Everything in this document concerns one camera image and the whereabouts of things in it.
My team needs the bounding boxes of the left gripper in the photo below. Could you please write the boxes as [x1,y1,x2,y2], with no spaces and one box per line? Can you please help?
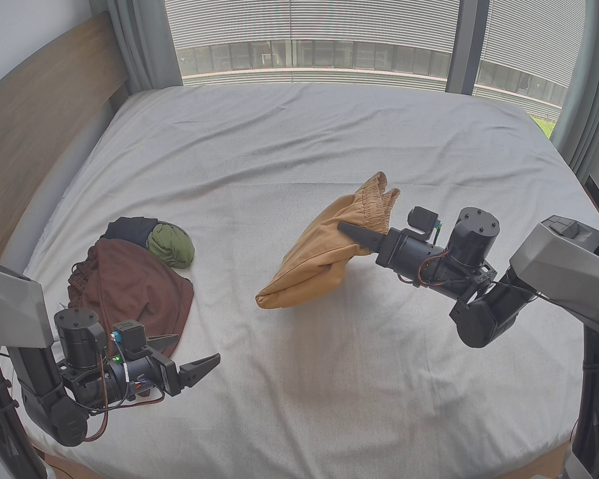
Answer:
[107,334,221,398]

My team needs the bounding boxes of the black garment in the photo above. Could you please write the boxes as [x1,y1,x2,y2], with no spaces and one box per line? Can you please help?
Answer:
[105,217,155,245]

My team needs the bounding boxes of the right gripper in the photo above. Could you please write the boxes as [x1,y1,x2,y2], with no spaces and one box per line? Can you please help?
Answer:
[337,222,447,280]

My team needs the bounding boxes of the window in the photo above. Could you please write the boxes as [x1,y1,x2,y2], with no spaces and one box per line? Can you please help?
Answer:
[160,0,587,118]

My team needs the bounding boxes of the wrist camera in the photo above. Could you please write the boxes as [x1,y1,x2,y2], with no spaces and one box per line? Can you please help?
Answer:
[408,208,442,243]
[112,320,148,360]

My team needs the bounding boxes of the brown garment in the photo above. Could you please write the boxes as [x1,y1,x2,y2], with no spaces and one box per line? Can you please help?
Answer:
[69,239,194,358]

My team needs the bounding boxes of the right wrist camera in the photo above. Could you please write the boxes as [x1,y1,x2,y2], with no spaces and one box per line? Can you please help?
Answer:
[408,208,442,243]

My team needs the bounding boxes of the bed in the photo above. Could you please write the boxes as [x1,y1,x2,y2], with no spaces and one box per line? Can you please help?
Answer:
[0,10,599,479]

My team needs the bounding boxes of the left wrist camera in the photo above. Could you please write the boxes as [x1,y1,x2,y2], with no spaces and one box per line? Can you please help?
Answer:
[112,320,148,360]

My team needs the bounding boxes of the tan shorts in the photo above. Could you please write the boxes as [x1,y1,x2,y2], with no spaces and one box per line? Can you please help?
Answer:
[256,172,401,310]

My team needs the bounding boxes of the grey-green curtain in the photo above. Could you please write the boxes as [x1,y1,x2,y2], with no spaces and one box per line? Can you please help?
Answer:
[549,0,599,183]
[85,0,183,96]

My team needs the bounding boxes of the green garment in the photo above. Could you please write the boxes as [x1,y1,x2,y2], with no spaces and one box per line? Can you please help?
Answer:
[147,222,195,269]

